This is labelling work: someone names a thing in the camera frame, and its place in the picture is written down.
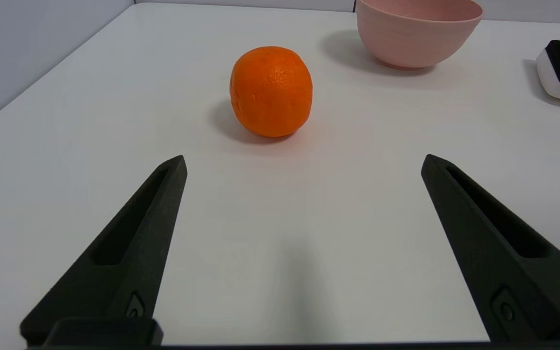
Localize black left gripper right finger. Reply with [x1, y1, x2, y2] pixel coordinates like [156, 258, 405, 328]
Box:
[420, 154, 560, 344]

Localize pink bowl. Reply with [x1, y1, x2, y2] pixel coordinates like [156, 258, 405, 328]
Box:
[355, 0, 484, 70]

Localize orange fruit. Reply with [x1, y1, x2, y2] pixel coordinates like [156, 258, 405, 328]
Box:
[229, 46, 314, 139]

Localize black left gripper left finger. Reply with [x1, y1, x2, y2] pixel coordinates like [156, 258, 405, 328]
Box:
[19, 155, 188, 347]

